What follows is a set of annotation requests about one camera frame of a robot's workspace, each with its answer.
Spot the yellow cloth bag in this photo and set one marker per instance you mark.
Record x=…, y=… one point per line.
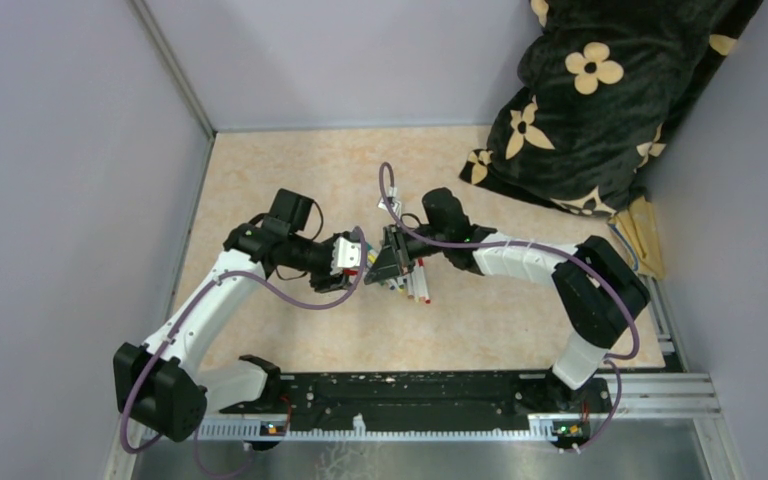
x=636, y=230

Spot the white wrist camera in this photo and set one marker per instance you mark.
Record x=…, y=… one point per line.
x=347, y=255
x=391, y=201

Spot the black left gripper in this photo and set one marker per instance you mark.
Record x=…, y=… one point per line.
x=325, y=279

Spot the black floral blanket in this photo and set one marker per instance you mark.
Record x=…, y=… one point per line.
x=604, y=88

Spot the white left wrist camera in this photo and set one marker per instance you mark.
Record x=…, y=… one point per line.
x=347, y=255

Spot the red white marker pen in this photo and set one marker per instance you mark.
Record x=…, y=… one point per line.
x=421, y=283

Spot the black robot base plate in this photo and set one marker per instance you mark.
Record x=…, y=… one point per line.
x=424, y=401

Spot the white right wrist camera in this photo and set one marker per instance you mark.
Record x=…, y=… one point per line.
x=391, y=201

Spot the aluminium frame rail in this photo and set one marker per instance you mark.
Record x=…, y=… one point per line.
x=666, y=394

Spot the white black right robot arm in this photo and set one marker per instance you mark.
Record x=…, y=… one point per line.
x=600, y=293

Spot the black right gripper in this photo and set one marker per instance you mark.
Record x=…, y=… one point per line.
x=392, y=263

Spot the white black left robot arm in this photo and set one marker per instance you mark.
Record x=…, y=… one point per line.
x=160, y=383

